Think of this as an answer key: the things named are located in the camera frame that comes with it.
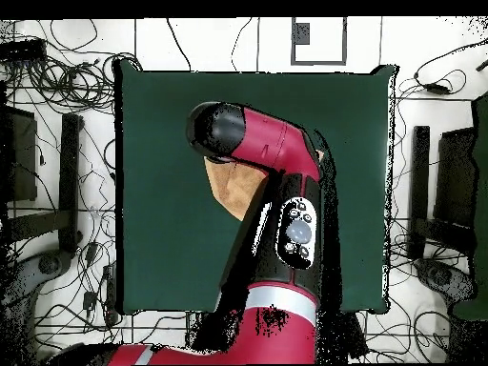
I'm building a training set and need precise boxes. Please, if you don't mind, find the black socket strip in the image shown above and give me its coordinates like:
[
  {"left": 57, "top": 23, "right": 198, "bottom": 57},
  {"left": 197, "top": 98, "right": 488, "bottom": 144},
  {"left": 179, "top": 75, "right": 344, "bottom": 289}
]
[{"left": 102, "top": 264, "right": 118, "bottom": 325}]

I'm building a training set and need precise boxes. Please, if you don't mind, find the grey square floor frame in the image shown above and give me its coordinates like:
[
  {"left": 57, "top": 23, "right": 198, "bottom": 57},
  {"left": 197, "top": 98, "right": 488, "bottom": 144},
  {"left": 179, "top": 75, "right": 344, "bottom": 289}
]
[{"left": 290, "top": 16, "right": 348, "bottom": 67}]

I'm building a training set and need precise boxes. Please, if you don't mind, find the black cable tangle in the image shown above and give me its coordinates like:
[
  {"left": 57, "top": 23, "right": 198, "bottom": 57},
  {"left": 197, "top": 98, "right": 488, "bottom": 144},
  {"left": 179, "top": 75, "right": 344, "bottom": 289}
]
[{"left": 1, "top": 18, "right": 143, "bottom": 115}]

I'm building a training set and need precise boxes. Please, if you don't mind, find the dark grey chair base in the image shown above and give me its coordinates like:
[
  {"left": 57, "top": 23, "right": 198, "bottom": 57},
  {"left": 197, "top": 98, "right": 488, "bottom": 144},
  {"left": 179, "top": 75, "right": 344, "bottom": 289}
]
[
  {"left": 0, "top": 249, "right": 75, "bottom": 365},
  {"left": 413, "top": 256, "right": 478, "bottom": 306}
]

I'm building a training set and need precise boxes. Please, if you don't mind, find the black stand bar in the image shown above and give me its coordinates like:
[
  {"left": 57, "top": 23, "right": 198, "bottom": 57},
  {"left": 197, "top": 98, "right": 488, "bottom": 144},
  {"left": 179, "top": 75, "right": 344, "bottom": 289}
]
[
  {"left": 7, "top": 112, "right": 84, "bottom": 254},
  {"left": 407, "top": 125, "right": 431, "bottom": 260}
]

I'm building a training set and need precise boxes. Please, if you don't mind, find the green cloth sheet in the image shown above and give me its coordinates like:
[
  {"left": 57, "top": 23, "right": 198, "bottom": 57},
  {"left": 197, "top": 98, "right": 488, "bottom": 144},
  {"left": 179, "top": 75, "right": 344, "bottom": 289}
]
[{"left": 451, "top": 91, "right": 488, "bottom": 321}]

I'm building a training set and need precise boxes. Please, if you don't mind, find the black power adapter with cable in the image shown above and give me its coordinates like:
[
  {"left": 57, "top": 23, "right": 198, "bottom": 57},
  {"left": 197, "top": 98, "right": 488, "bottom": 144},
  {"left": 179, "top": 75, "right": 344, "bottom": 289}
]
[{"left": 413, "top": 37, "right": 488, "bottom": 96}]

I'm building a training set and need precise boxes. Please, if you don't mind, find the tan terry towel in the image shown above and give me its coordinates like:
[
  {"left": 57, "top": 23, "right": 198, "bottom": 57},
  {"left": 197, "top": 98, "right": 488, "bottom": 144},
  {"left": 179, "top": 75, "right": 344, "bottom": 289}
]
[{"left": 203, "top": 148, "right": 325, "bottom": 222}]

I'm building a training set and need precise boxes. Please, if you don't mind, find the dark green table cloth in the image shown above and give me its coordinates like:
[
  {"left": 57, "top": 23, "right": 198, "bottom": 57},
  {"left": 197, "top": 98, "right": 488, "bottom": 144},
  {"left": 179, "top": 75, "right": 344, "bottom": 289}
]
[{"left": 113, "top": 58, "right": 399, "bottom": 315}]

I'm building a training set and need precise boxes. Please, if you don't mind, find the black power strip box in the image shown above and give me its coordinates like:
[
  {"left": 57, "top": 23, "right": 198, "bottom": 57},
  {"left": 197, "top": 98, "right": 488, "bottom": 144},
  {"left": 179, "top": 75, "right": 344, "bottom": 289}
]
[{"left": 0, "top": 37, "right": 48, "bottom": 62}]

